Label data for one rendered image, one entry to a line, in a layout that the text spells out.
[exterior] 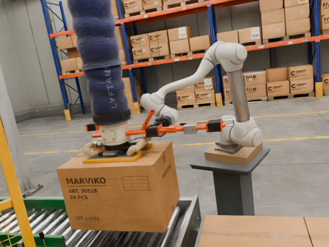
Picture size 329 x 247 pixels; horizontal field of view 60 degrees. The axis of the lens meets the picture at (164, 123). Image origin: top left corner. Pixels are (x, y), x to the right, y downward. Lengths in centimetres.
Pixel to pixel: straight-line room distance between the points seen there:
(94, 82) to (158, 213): 80
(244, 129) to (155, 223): 91
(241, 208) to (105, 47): 160
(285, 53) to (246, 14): 172
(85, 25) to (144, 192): 93
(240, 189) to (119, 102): 122
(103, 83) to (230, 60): 82
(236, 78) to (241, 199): 97
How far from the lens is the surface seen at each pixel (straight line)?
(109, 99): 161
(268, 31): 867
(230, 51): 189
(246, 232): 185
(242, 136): 209
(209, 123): 152
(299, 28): 874
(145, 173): 152
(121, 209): 168
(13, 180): 167
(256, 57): 995
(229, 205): 247
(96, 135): 178
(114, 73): 162
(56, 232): 225
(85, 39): 162
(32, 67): 1319
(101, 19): 162
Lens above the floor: 159
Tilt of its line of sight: 12 degrees down
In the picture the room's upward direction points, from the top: 9 degrees counter-clockwise
